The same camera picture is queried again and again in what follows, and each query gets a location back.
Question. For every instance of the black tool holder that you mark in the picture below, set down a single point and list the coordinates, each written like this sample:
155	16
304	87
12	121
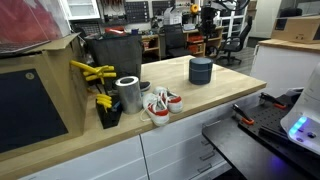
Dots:
110	118

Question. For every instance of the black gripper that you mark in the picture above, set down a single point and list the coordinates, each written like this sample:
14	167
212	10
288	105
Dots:
208	15

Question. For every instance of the dark grey fabric bin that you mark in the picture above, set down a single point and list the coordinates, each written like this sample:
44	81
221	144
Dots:
115	56

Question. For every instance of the white desktop machine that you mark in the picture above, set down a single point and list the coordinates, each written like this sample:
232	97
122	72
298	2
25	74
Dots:
172	16

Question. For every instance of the wooden shelf unit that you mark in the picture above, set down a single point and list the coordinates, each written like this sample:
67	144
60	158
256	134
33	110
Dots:
153	41

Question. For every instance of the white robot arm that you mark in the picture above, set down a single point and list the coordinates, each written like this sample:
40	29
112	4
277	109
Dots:
306	110

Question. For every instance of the white wall cabinet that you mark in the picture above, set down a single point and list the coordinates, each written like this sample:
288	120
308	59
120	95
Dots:
80	9

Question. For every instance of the black wall parts organiser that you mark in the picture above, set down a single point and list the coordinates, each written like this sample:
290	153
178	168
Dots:
136	11

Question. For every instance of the red flat item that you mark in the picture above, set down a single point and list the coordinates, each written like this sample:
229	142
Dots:
115	30

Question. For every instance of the brown cardboard box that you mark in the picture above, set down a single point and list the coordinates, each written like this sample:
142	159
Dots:
296	30

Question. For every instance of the white red sneaker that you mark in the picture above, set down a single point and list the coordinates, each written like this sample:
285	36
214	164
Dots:
171	100
156	111

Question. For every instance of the dark slip-on shoe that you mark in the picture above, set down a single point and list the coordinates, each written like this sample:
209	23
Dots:
145	86

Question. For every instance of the white side counter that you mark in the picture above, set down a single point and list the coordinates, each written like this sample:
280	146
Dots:
283	66

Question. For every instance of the orange black clamp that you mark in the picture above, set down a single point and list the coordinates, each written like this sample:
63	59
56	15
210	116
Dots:
242	115
271	100

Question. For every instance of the black office chair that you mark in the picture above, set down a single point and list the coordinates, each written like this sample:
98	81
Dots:
235	41

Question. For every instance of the dark grey lidded container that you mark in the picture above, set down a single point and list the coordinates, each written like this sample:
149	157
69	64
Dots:
200	71

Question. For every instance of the large cardboard box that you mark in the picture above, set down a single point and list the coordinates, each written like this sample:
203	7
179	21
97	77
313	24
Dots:
50	66

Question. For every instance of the white drawer cabinet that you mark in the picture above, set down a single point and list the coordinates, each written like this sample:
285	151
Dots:
173	146

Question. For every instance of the orange filament spool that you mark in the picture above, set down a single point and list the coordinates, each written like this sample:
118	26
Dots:
194	8

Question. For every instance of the black perforated board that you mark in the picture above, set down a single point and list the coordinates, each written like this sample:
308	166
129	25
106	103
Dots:
266	130

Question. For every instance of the black mesh desk chair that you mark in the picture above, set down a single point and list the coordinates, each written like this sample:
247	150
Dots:
175	40

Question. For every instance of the silver metal cylinder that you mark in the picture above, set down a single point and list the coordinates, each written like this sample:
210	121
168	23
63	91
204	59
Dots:
129	96

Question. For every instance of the clear red storage bin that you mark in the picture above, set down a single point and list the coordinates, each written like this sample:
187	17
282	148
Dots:
30	23

